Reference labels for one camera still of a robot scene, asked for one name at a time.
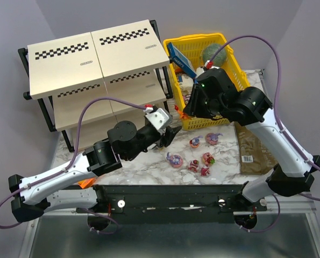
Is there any purple bunny donut toy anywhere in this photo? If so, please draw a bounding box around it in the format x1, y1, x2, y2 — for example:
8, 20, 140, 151
166, 152, 183, 168

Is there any red pink bear toy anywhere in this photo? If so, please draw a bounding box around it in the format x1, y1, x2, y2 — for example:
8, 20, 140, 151
187, 160, 199, 173

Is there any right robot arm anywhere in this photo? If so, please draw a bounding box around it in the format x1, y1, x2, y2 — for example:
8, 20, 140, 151
183, 68, 320, 205

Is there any cream paper roll pack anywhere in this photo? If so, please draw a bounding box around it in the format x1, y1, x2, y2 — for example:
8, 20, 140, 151
176, 73, 194, 95

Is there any brown coffee bag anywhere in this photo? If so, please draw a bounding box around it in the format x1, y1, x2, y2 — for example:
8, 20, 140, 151
234, 122, 278, 175

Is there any purple bunny orange cup toy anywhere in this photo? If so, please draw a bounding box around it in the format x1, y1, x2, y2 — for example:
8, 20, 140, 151
189, 135, 203, 148

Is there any orange dragon toy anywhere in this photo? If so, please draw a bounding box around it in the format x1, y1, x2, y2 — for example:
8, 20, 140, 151
174, 105, 190, 120

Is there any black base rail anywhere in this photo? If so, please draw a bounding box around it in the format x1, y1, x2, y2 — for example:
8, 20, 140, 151
91, 184, 267, 225

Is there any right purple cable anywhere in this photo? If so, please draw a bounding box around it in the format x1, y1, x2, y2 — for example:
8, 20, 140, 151
205, 34, 320, 233

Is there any green textured ball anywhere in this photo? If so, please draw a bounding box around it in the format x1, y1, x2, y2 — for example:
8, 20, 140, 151
202, 43, 227, 68

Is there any yellow plastic basket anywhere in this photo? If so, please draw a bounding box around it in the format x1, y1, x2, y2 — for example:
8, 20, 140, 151
163, 33, 250, 131

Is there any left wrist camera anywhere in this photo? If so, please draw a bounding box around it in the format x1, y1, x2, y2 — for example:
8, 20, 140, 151
144, 106, 173, 133

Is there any blue Harry's box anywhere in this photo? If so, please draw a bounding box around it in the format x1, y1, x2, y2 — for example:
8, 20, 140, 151
167, 42, 196, 79

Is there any small red pink toy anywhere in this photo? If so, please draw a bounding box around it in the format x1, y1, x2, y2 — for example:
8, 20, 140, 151
200, 166, 210, 177

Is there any purple creature pink donut toy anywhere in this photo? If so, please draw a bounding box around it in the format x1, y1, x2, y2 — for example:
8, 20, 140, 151
205, 133, 223, 146

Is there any orange Scrub Daddy box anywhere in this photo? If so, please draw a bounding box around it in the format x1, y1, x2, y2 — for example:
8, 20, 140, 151
78, 178, 95, 189

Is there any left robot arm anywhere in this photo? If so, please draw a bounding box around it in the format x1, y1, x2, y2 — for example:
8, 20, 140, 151
9, 121, 182, 223

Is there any pink bear strawberry toy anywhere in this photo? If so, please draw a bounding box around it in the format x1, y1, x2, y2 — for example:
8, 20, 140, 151
202, 152, 215, 167

